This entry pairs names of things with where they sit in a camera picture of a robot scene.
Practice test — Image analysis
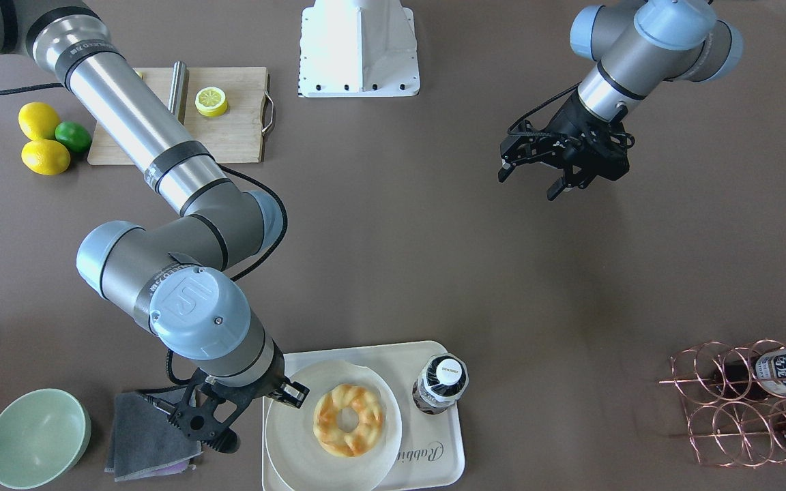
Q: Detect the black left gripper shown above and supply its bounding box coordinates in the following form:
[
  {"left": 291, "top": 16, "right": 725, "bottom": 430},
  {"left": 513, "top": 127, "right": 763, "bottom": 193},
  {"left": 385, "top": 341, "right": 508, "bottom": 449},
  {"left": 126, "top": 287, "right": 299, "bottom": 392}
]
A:
[{"left": 498, "top": 91, "right": 635, "bottom": 201}]

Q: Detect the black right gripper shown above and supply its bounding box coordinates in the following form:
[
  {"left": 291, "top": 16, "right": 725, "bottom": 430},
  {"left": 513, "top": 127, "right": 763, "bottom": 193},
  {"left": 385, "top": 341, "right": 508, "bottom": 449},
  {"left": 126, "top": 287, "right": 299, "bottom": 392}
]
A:
[{"left": 135, "top": 369, "right": 310, "bottom": 453}]

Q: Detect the glazed twisted donut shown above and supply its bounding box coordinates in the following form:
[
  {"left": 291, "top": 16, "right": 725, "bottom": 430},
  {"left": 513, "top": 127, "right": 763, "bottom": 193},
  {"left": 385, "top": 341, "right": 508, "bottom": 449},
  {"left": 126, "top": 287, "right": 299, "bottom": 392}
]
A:
[{"left": 312, "top": 383, "right": 385, "bottom": 458}]

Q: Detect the white round plate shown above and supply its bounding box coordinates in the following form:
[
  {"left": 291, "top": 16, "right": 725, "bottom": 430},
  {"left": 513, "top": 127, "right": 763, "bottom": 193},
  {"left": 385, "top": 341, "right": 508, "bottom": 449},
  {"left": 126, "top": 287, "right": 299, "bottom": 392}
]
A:
[{"left": 266, "top": 360, "right": 403, "bottom": 490}]

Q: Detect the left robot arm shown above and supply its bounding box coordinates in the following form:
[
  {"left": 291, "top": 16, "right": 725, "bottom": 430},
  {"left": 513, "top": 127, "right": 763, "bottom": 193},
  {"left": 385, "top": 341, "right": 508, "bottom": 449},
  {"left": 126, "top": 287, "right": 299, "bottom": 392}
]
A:
[{"left": 498, "top": 1, "right": 744, "bottom": 200}]

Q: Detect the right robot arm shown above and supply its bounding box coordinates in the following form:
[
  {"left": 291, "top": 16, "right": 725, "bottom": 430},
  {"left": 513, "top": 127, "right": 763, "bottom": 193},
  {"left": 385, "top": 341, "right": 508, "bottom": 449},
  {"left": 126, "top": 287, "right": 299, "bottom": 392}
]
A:
[{"left": 0, "top": 1, "right": 308, "bottom": 453}]

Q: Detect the cream rabbit tray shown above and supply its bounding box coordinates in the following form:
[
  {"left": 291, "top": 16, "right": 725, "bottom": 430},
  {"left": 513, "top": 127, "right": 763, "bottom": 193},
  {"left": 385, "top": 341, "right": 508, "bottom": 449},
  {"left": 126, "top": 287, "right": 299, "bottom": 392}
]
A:
[{"left": 261, "top": 340, "right": 465, "bottom": 490}]

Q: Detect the dark drink bottle on tray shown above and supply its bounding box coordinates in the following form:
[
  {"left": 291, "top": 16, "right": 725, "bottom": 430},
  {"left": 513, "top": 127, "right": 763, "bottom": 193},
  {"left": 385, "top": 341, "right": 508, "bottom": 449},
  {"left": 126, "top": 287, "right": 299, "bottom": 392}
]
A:
[{"left": 412, "top": 353, "right": 470, "bottom": 415}]

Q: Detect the grey folded cloth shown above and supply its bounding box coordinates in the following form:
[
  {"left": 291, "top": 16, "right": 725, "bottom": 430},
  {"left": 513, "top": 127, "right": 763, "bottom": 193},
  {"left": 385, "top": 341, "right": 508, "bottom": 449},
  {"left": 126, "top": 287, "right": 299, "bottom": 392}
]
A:
[{"left": 105, "top": 391, "right": 203, "bottom": 482}]

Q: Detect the green bowl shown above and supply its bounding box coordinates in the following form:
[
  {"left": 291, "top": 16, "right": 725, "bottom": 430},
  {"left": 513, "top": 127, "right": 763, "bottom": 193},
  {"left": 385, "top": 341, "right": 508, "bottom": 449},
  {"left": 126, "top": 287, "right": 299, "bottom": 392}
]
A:
[{"left": 0, "top": 388, "right": 91, "bottom": 489}]

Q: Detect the wooden cutting board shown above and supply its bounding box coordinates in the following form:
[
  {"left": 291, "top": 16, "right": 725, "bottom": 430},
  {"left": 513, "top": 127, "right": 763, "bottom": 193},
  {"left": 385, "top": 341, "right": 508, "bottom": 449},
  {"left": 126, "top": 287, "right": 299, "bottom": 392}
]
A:
[{"left": 87, "top": 66, "right": 274, "bottom": 166}]

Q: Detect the half lemon slice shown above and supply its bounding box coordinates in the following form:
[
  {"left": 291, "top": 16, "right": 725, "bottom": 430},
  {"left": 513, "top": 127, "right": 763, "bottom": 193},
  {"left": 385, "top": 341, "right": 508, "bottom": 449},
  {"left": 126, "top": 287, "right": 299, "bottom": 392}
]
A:
[{"left": 194, "top": 87, "right": 230, "bottom": 117}]

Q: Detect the yellow lemon lower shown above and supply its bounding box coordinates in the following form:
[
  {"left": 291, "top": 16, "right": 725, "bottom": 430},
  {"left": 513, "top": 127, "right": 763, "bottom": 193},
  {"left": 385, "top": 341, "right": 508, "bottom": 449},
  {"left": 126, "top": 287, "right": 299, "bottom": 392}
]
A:
[{"left": 21, "top": 139, "right": 72, "bottom": 176}]

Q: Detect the yellow lemon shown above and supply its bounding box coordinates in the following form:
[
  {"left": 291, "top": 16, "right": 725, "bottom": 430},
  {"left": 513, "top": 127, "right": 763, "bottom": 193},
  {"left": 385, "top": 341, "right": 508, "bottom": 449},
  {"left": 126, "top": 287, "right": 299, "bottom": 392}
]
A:
[
  {"left": 21, "top": 139, "right": 72, "bottom": 176},
  {"left": 18, "top": 102, "right": 61, "bottom": 140}
]

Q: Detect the green lime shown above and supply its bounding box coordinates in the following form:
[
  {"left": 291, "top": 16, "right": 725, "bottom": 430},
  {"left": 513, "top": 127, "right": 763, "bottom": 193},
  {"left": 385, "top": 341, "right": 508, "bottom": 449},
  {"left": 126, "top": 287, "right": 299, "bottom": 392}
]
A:
[{"left": 54, "top": 121, "right": 91, "bottom": 153}]

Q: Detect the steel cylinder muddler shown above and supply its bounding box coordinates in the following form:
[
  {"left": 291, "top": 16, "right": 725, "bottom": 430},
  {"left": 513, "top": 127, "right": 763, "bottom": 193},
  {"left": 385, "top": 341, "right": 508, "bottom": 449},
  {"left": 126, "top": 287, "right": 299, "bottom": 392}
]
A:
[{"left": 166, "top": 60, "right": 188, "bottom": 125}]

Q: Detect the yellow lemon upper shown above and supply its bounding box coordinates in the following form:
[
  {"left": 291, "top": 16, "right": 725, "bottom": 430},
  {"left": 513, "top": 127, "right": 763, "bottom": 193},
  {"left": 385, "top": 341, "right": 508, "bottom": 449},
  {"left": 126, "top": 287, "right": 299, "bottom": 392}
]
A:
[{"left": 18, "top": 102, "right": 61, "bottom": 140}]

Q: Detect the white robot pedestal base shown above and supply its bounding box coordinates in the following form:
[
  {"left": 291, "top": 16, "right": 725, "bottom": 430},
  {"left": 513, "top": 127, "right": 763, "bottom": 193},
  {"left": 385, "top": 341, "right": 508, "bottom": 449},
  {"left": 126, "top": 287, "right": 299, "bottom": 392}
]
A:
[{"left": 297, "top": 1, "right": 421, "bottom": 98}]

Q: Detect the copper wire bottle rack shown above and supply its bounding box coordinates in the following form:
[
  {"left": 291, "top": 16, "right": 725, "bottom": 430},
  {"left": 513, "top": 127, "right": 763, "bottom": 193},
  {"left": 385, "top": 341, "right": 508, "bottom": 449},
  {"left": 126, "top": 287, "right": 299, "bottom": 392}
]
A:
[{"left": 665, "top": 339, "right": 786, "bottom": 467}]

